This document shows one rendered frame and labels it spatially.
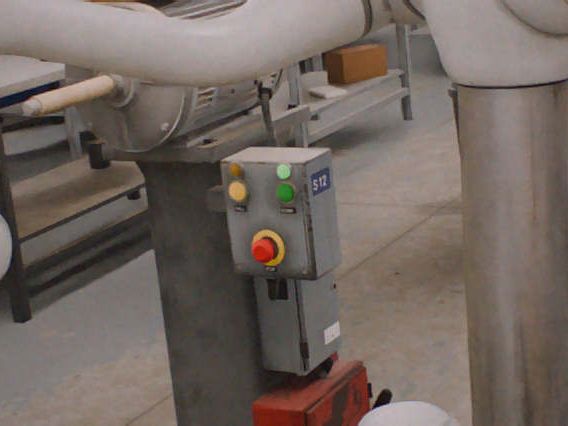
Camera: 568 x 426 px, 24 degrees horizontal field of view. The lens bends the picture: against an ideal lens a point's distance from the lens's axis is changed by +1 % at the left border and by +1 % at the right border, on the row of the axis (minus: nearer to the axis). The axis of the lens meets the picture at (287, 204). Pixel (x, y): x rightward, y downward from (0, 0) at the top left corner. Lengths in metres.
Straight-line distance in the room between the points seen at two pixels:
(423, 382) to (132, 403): 0.91
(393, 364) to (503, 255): 3.04
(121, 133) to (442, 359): 2.19
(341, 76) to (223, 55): 6.52
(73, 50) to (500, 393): 0.50
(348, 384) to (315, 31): 1.38
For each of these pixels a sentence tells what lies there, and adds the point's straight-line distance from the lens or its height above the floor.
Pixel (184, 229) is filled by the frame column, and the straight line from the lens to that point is 2.43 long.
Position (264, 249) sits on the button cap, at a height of 0.98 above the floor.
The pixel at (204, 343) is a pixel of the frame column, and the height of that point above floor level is 0.72.
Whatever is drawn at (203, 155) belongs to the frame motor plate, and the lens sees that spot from 2.27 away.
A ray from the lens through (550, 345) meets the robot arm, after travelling 1.24.
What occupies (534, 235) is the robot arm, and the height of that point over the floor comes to 1.22.
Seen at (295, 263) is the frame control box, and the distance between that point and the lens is 2.12.
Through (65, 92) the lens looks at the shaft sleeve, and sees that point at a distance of 2.11.
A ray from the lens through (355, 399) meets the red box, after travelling 2.56.
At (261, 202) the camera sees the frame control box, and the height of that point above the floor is 1.05.
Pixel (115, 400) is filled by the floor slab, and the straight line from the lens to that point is 4.23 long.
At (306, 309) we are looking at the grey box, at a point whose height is 0.79.
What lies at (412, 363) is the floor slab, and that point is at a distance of 4.23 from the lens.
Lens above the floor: 1.57
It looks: 14 degrees down
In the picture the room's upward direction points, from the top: 6 degrees counter-clockwise
